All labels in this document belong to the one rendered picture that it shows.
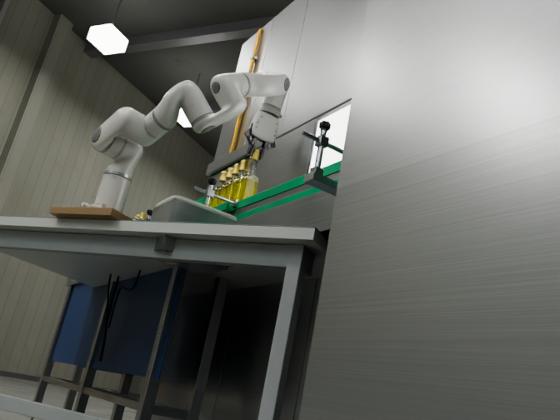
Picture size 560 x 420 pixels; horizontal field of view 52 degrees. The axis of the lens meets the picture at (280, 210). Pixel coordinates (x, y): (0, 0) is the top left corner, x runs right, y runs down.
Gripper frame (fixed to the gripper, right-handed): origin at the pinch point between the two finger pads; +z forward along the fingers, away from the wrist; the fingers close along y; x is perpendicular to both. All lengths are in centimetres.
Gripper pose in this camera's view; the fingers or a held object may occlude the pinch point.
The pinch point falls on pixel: (255, 152)
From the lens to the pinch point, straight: 214.2
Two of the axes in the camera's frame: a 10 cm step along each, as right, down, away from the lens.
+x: 4.8, 0.6, -8.7
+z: -3.2, 9.4, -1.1
